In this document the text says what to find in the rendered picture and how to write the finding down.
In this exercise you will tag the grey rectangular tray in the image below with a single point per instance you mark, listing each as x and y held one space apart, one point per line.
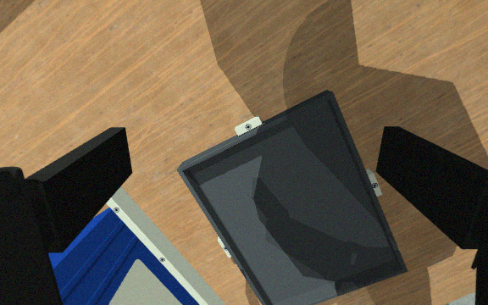
293 204

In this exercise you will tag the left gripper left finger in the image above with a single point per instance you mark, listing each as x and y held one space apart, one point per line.
64 197

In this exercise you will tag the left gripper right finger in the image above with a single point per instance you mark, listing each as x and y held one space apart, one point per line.
447 189

